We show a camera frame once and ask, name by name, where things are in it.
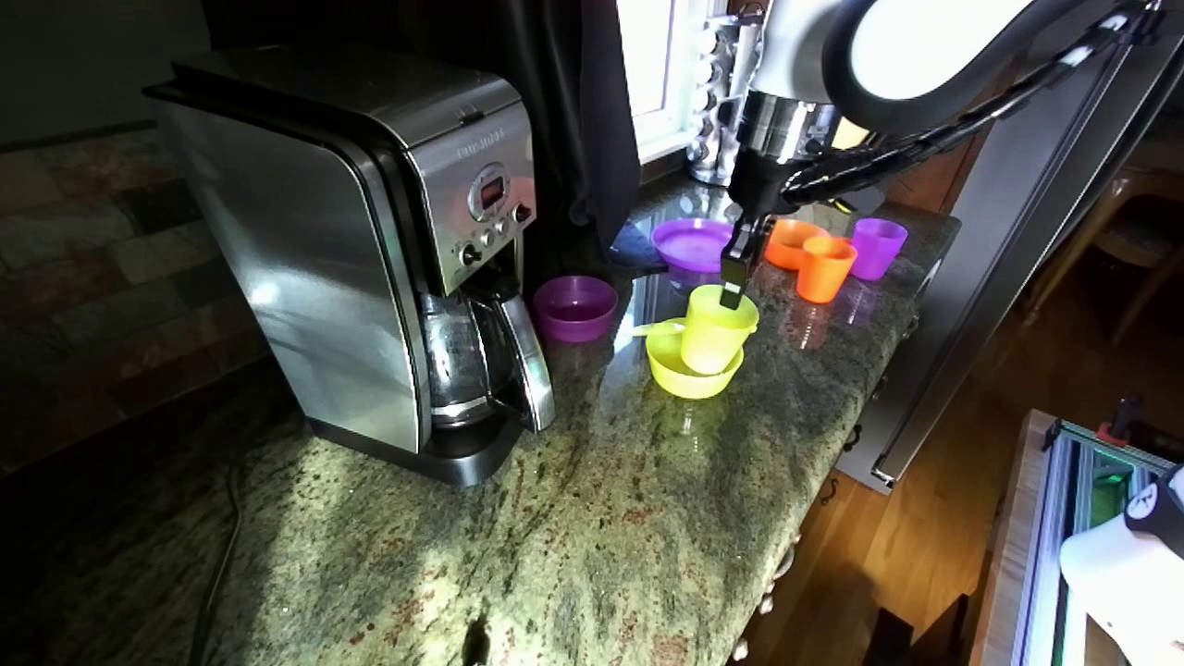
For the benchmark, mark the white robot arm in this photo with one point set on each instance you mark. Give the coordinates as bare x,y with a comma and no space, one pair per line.
918,76

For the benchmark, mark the white plastic bin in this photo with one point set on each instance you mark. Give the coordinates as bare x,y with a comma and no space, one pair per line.
1072,573

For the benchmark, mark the black curtain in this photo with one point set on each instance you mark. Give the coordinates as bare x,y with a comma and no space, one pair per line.
564,55

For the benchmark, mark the orange plastic cup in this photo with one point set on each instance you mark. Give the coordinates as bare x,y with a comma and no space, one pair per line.
823,266

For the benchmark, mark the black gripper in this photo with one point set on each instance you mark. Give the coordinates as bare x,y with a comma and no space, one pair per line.
758,189

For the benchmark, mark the yellow plastic cup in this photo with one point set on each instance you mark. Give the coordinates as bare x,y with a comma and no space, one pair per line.
717,326

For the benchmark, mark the orange plastic bowl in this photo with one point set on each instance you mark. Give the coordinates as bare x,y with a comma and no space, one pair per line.
785,243

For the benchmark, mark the purple plastic bowl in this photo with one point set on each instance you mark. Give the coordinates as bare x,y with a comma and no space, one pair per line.
575,307

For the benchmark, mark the purple plastic cup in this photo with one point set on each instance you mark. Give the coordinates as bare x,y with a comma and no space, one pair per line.
880,243

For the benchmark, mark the stainless steel refrigerator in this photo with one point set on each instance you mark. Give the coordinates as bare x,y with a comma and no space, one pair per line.
1025,189

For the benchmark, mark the glass coffee carafe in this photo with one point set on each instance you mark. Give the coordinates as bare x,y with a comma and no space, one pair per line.
481,355

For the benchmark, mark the stainless steel coffee maker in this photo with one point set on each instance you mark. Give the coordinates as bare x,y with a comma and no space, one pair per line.
347,186

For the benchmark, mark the yellow plastic bowl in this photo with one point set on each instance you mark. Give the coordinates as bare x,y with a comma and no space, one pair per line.
676,373

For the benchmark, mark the purple plastic plate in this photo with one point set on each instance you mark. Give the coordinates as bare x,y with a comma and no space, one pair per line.
693,245

